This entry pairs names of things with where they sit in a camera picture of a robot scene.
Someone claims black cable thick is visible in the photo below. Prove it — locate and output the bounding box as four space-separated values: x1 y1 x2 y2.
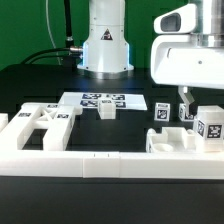
22 46 83 64

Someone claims white sheet with tags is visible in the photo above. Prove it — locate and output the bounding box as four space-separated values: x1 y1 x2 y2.
59 92 147 111

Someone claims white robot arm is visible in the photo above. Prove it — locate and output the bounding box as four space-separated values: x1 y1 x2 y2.
78 0 224 112

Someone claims white U-shaped obstacle fence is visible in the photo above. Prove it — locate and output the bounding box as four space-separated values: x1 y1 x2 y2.
0 148 224 180

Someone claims black vertical cable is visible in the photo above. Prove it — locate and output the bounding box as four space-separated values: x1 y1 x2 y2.
63 0 75 51

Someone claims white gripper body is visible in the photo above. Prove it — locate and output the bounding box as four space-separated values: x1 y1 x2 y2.
151 3 224 89

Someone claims white block at left edge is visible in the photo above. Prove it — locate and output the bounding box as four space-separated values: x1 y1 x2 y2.
0 113 8 132

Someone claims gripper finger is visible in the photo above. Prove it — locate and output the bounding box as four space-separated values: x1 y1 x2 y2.
178 86 195 115

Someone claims white chair back frame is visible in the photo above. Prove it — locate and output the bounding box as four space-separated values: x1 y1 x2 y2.
0 103 83 151

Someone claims white chair seat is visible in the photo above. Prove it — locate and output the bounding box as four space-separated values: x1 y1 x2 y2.
146 127 196 153

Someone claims white thin cable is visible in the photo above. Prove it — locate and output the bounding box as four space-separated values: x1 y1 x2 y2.
45 0 63 66

